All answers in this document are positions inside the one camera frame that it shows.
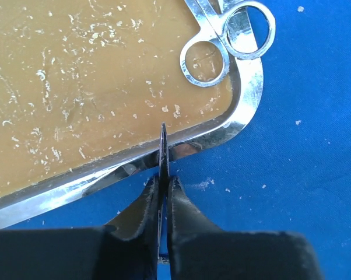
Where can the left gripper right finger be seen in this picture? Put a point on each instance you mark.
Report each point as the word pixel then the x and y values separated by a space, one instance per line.
pixel 199 249

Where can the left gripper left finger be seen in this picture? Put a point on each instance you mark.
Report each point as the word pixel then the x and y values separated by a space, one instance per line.
pixel 124 248

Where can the steel tray with orange mat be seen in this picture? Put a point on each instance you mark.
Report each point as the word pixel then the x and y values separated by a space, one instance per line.
pixel 84 87

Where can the steel scissors with ring handles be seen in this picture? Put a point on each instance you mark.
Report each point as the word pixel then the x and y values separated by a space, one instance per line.
pixel 214 29

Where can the blue surgical cloth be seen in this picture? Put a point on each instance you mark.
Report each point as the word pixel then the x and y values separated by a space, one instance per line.
pixel 290 168

